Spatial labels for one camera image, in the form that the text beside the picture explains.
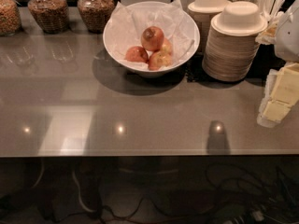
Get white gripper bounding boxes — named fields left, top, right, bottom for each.
left=257, top=63, right=299, bottom=128

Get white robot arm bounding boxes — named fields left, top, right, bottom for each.
left=257, top=0, right=299, bottom=128

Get right hidden apple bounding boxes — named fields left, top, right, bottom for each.
left=161, top=38, right=173, bottom=54

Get front yellow red apple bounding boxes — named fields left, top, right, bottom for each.
left=149, top=50, right=172, bottom=71

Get white ceramic bowl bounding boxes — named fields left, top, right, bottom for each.
left=102, top=0, right=201, bottom=78

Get left red apple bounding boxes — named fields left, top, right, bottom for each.
left=125, top=46, right=149, bottom=63

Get white paper bowl liner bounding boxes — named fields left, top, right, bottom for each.
left=106, top=0, right=195, bottom=71

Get front stack of paper bowls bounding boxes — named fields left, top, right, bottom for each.
left=202, top=1, right=267, bottom=82

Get stack of paper bowls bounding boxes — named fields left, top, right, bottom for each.
left=202, top=1, right=267, bottom=82
left=188, top=0, right=229, bottom=53

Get bundle of white wrapped utensils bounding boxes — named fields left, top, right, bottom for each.
left=229, top=0, right=285, bottom=45

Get rear stack of paper bowls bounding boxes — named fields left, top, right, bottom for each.
left=188, top=0, right=229, bottom=53

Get right glass jar of grains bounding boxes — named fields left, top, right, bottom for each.
left=78, top=0, right=115, bottom=34

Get glass jar of grains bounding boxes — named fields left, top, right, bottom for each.
left=0, top=0, right=21, bottom=36
left=78, top=0, right=115, bottom=34
left=27, top=0, right=69, bottom=34

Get middle glass jar of grains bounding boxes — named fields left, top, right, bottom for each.
left=27, top=0, right=69, bottom=34

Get left glass jar of grains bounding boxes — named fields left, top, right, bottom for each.
left=0, top=0, right=21, bottom=36

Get black cables under table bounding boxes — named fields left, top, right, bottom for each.
left=102, top=163, right=299, bottom=224

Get white cable under table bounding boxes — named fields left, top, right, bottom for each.
left=71, top=170, right=97, bottom=214

